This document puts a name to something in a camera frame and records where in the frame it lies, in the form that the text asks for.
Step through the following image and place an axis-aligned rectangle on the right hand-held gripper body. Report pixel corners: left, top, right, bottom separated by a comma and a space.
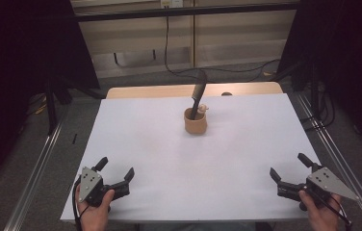
298, 166, 361, 212

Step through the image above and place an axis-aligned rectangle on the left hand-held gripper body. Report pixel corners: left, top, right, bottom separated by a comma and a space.
76, 166, 114, 208

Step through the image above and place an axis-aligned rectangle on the tan cup with small figurine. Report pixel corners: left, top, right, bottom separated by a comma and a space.
183, 103, 210, 136

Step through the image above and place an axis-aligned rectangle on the black comb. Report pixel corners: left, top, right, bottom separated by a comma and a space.
189, 69, 209, 121

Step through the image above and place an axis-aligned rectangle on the person's left hand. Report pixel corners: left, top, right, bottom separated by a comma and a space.
74, 185, 116, 231

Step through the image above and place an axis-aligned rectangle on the person's right hand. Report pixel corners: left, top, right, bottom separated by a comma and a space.
297, 190, 343, 231

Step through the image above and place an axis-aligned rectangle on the black metal stand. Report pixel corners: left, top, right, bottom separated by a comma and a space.
43, 75, 107, 137
290, 60, 322, 120

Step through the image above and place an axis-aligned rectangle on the white table sheet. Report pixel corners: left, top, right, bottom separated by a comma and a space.
59, 93, 319, 223

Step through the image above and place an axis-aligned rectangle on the wooden table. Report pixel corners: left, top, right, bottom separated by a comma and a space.
105, 81, 284, 100

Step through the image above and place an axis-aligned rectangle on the black curtain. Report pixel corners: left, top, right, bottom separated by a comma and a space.
0, 0, 102, 193
277, 0, 362, 159

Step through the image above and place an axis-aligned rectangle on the black horizontal bar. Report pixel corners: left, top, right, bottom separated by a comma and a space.
72, 2, 301, 23

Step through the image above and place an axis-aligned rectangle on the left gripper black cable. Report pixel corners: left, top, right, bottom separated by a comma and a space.
71, 180, 91, 231

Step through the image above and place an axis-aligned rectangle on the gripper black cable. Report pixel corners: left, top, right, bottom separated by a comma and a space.
71, 180, 91, 231
316, 192, 354, 231

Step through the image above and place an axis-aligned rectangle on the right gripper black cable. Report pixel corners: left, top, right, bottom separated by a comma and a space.
316, 192, 354, 231

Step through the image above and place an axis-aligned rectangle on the metal floor rail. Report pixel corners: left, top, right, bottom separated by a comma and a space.
297, 93, 362, 231
3, 116, 65, 231

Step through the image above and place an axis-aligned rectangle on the bundle of black floor cables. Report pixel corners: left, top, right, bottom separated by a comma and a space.
299, 81, 337, 133

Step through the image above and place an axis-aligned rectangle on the short black wire loop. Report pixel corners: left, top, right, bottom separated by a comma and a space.
113, 48, 158, 68

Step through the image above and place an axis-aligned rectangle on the long black wall cable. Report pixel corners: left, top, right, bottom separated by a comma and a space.
163, 13, 282, 84

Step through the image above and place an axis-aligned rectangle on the white wall socket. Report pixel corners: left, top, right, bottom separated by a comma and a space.
160, 0, 185, 10

